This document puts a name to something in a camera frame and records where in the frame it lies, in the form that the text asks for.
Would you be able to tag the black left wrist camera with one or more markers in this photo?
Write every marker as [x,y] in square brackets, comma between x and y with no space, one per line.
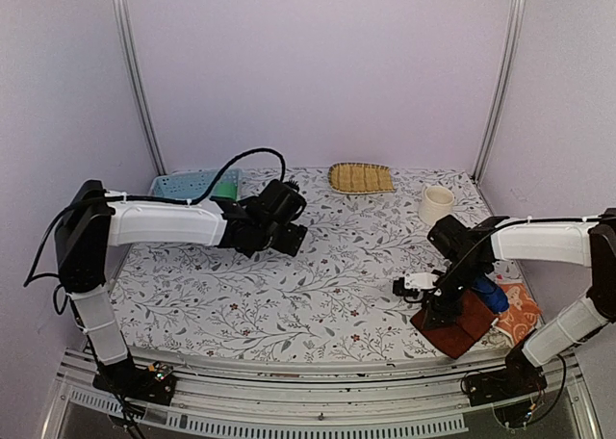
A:
[281,202]

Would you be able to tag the blue rolled towel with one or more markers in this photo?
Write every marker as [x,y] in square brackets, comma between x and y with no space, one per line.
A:
[491,294]

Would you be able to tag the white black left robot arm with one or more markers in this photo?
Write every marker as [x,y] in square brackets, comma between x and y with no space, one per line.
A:
[98,220]

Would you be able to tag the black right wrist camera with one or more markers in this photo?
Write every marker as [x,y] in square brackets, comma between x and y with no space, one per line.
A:
[453,239]

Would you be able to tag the green microfiber towel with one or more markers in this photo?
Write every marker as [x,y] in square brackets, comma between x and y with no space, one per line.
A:
[226,189]

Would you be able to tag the orange patterned towel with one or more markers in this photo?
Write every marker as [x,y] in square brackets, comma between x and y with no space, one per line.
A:
[522,315]

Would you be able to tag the aluminium front rail base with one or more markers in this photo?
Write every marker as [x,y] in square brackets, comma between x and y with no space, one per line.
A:
[415,398]

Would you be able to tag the brown towel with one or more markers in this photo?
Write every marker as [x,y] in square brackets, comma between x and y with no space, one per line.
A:
[455,339]

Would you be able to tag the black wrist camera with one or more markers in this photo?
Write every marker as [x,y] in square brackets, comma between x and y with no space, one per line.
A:
[453,239]
[281,202]

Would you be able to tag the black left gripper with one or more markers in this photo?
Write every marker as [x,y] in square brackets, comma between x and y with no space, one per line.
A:
[294,240]

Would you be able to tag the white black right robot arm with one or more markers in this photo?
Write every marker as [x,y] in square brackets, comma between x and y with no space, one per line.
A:
[571,260]

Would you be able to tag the cream cylindrical cup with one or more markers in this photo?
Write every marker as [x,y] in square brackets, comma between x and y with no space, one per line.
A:
[437,202]

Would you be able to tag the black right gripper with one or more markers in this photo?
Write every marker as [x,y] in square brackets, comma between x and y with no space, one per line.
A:
[434,309]

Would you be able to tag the right aluminium frame post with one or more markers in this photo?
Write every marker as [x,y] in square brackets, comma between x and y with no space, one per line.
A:
[512,37]

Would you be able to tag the aluminium frame post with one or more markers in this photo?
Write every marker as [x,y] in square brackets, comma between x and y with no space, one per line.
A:
[512,37]
[130,55]

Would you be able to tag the woven bamboo tray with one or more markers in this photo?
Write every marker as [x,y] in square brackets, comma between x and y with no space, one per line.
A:
[360,178]

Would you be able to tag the light blue plastic basket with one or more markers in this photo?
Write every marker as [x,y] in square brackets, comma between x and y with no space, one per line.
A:
[189,184]

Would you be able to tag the left aluminium frame post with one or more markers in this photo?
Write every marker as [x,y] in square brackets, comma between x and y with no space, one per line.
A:
[130,55]

